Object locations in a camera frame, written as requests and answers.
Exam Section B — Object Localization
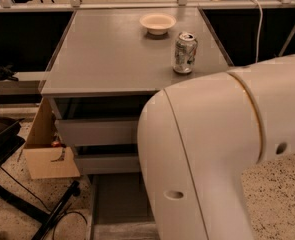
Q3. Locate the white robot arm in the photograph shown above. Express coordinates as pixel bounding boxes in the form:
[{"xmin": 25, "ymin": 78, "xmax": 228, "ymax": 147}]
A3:
[{"xmin": 137, "ymin": 55, "xmax": 295, "ymax": 240}]

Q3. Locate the grey drawer cabinet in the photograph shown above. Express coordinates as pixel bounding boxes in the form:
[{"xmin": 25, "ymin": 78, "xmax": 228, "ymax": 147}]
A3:
[{"xmin": 40, "ymin": 6, "xmax": 235, "ymax": 177}]

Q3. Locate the grey top drawer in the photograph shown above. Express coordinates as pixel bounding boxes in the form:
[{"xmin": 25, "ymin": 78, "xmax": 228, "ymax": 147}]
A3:
[{"xmin": 55, "ymin": 119, "xmax": 138, "ymax": 146}]

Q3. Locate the grey drawer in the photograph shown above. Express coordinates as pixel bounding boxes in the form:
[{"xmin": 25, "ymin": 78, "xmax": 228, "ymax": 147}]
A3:
[
  {"xmin": 74, "ymin": 154, "xmax": 140, "ymax": 175},
  {"xmin": 86, "ymin": 173, "xmax": 160, "ymax": 240},
  {"xmin": 55, "ymin": 119, "xmax": 138, "ymax": 146}
]

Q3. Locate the grey middle drawer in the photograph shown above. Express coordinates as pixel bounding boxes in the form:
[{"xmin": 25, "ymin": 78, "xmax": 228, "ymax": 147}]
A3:
[{"xmin": 74, "ymin": 154, "xmax": 140, "ymax": 175}]

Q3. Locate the grey bottom drawer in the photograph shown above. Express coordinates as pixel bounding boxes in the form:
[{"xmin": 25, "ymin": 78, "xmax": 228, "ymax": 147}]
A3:
[{"xmin": 86, "ymin": 173, "xmax": 160, "ymax": 240}]

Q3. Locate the silver soda can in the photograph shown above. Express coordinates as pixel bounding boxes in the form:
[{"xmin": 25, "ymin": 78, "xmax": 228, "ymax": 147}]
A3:
[{"xmin": 173, "ymin": 32, "xmax": 198, "ymax": 74}]

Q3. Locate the white bowl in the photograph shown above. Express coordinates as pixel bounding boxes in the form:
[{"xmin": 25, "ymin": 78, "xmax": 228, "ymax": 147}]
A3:
[{"xmin": 139, "ymin": 13, "xmax": 176, "ymax": 35}]

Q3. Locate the cardboard box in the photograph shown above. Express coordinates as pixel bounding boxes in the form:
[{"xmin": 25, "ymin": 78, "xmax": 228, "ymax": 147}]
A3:
[{"xmin": 23, "ymin": 98, "xmax": 80, "ymax": 179}]

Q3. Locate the black chair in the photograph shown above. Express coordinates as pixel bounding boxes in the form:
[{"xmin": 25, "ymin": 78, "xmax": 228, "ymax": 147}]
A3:
[{"xmin": 0, "ymin": 100, "xmax": 82, "ymax": 240}]

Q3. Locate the black floor cable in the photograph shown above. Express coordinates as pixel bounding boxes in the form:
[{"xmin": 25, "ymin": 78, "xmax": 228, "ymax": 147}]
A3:
[{"xmin": 51, "ymin": 211, "xmax": 89, "ymax": 240}]

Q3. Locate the white cable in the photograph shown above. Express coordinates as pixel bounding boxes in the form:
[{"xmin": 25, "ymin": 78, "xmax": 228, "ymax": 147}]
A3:
[{"xmin": 248, "ymin": 0, "xmax": 265, "ymax": 64}]

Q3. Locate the black object on rail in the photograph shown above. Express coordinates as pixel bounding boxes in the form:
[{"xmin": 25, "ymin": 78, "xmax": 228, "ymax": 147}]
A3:
[{"xmin": 0, "ymin": 65, "xmax": 18, "ymax": 81}]

